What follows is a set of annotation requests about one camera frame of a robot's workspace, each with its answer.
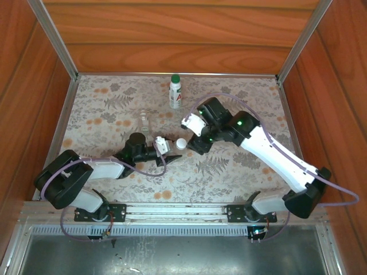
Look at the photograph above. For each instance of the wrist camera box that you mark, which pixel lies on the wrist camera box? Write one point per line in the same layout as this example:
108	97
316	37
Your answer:
195	124
163	144

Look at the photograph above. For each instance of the aluminium table edge strip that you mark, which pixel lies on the aluminium table edge strip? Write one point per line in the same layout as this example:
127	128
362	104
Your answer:
286	114
64	120
129	74

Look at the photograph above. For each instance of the green plastic bottle cap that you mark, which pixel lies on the green plastic bottle cap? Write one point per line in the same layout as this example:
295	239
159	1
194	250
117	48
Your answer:
175	77

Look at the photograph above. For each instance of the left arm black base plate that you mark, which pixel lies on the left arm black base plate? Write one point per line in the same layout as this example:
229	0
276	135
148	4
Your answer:
117	213

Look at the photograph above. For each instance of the aluminium frame post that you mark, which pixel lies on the aluminium frame post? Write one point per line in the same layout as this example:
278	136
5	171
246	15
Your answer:
304	37
53	37

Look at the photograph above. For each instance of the white plastic bottle cap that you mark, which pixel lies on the white plastic bottle cap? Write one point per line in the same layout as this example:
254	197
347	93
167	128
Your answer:
181	143

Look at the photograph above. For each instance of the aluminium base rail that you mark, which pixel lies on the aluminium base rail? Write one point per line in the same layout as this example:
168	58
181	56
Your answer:
177	210

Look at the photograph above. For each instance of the floral printed tablecloth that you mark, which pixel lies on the floral printed tablecloth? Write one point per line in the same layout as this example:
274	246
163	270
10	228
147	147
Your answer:
229	172

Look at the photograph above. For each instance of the small circuit board green light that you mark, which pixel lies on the small circuit board green light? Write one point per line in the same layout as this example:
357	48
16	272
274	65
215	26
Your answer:
258	232

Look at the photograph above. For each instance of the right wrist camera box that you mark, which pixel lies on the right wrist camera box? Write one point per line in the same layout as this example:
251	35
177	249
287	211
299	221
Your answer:
195	124

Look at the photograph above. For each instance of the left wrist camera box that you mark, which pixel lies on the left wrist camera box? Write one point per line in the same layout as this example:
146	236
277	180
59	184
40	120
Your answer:
163	144

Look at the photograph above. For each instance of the small clear bottle green label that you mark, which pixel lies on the small clear bottle green label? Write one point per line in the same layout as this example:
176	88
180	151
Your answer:
144	124

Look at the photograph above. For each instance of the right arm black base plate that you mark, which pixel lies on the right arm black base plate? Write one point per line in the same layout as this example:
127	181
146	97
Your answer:
235	213

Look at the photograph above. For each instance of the galvanised metal sheet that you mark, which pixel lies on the galvanised metal sheet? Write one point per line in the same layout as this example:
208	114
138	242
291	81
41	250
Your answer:
200	257

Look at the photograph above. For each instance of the white bottle red letter label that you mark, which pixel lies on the white bottle red letter label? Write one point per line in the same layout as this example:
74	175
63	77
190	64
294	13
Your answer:
175	96

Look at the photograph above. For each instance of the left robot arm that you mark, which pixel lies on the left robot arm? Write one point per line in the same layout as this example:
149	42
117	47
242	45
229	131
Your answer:
66	177

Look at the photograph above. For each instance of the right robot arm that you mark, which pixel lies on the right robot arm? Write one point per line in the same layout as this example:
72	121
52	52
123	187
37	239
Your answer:
275	154

